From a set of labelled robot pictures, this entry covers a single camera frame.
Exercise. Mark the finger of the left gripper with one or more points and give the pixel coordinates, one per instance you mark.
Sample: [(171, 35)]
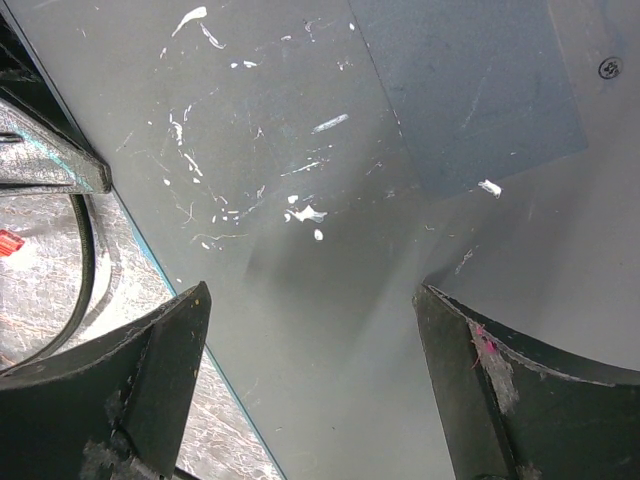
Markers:
[(23, 85), (45, 160)]

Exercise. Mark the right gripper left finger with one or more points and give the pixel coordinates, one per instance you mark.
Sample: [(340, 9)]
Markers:
[(114, 407)]

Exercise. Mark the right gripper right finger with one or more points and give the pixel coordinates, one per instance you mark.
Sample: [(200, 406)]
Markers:
[(514, 407)]

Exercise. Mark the dark network switch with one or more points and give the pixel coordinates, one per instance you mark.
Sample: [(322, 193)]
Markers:
[(313, 162)]

